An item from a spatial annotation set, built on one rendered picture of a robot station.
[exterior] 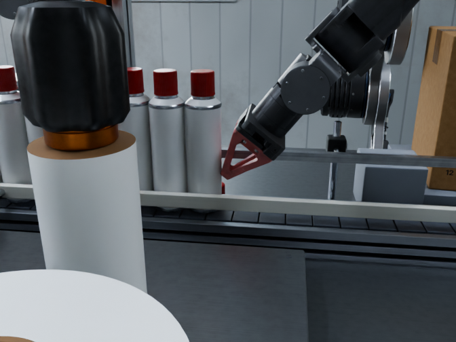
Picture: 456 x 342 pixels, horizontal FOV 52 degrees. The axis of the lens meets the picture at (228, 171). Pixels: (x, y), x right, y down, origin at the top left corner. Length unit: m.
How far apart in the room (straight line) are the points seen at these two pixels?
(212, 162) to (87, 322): 0.43
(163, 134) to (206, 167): 0.08
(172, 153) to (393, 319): 0.36
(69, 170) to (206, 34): 2.85
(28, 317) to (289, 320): 0.28
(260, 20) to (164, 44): 0.66
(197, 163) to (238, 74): 2.53
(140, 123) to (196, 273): 0.24
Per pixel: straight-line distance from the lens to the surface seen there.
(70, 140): 0.38
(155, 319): 0.26
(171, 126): 0.66
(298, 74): 0.55
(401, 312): 0.62
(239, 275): 0.55
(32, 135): 0.74
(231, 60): 3.18
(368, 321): 0.59
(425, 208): 0.68
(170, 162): 0.67
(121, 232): 0.41
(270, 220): 0.68
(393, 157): 0.72
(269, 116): 0.63
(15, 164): 0.77
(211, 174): 0.67
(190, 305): 0.51
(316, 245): 0.67
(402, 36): 1.05
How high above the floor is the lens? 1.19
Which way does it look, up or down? 21 degrees down
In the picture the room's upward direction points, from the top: straight up
